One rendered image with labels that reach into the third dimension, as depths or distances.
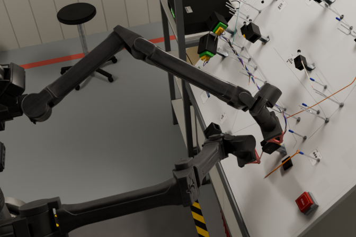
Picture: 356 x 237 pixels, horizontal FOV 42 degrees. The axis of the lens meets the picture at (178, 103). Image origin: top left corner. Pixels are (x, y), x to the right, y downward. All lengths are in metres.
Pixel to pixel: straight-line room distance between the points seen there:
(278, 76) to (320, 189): 0.54
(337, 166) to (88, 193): 1.95
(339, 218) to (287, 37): 0.75
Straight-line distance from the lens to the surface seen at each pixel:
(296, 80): 1.85
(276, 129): 1.61
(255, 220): 1.78
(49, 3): 4.62
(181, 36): 2.42
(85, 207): 1.16
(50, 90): 1.51
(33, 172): 3.42
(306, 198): 1.59
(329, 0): 1.93
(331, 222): 1.96
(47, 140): 3.63
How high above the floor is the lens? 2.35
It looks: 39 degrees down
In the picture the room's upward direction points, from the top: 6 degrees counter-clockwise
